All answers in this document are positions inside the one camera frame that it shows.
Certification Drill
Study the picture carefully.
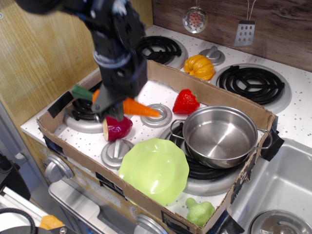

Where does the yellow toy pumpkin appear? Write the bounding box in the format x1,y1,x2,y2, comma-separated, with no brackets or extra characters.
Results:
183,55,215,81

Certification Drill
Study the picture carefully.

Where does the green toy broccoli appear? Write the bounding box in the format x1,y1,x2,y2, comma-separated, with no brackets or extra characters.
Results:
186,198,215,227

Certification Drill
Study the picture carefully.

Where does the black burner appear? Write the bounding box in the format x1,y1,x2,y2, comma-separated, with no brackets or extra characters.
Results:
210,63,292,114
136,36,188,70
159,122,243,196
64,98,104,134

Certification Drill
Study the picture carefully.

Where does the silver oven knob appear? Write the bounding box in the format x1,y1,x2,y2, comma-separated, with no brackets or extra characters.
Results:
44,154,74,183
134,214,168,234

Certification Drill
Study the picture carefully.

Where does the orange toy carrot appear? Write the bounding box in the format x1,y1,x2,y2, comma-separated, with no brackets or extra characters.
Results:
72,85,160,117

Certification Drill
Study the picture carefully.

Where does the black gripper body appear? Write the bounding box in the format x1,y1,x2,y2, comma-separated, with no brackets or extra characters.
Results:
92,48,147,114

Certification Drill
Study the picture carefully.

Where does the red toy strawberry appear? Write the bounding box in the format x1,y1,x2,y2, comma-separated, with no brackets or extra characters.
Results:
173,89,200,115

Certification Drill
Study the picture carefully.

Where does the silver sink drain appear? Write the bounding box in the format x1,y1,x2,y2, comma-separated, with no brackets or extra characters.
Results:
248,210,312,234

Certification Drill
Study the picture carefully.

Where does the purple toy onion half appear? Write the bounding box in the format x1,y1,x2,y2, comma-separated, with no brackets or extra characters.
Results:
102,117,133,141

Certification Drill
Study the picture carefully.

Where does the hanging metal strainer ladle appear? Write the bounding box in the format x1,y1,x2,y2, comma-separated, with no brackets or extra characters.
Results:
182,0,208,34

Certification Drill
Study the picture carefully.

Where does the front left black burner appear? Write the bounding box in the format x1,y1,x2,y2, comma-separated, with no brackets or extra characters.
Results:
64,98,104,134

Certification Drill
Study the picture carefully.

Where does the stainless steel sink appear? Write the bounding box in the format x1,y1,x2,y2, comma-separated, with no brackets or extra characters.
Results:
230,139,312,234

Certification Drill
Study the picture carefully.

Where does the orange object bottom left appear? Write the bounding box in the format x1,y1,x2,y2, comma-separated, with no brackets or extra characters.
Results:
39,215,64,230

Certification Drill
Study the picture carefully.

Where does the back left black burner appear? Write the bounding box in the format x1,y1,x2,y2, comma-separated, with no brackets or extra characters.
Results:
136,36,188,70

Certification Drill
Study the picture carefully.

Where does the back silver stove knob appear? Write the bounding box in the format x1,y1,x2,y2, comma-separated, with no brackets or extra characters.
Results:
199,46,225,66

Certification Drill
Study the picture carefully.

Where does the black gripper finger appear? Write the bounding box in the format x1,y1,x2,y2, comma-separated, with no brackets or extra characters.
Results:
95,112,107,122
108,102,124,122

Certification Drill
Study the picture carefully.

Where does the silver stove knob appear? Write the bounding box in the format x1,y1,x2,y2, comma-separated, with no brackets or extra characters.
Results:
140,103,173,128
199,46,225,66
101,139,134,170

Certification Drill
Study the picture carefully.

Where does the light green plastic plate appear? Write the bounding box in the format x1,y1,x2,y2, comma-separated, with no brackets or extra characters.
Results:
118,138,189,206

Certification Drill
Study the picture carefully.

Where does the front silver stove knob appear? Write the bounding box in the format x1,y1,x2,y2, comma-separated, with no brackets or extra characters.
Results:
101,139,134,170

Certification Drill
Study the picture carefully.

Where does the back right black burner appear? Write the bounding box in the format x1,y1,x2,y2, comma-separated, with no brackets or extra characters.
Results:
210,63,292,114

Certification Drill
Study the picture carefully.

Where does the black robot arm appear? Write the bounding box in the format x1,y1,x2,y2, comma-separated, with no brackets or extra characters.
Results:
16,0,148,121

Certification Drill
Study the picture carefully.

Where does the brown cardboard fence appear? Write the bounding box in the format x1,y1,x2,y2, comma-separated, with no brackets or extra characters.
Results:
37,61,276,234

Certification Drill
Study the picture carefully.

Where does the silver oven door handle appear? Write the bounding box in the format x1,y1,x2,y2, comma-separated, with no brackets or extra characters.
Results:
48,179,115,234

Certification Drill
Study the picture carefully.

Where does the silver oven front knob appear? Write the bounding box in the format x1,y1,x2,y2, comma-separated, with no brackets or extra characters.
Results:
44,154,74,183

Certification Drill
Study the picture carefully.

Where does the black cable bottom left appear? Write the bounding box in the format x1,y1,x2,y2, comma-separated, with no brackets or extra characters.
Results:
0,207,37,234

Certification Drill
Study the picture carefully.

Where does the stainless steel pot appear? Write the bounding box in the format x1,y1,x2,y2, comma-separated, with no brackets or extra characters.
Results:
180,106,273,169

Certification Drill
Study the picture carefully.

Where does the centre silver stove knob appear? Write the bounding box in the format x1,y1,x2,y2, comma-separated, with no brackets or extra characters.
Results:
140,103,173,128

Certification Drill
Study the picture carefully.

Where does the front right black burner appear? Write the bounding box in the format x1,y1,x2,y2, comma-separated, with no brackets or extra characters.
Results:
159,122,243,196

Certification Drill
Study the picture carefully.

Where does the hanging metal slotted spatula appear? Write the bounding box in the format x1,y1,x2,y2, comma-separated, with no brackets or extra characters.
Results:
234,0,256,47

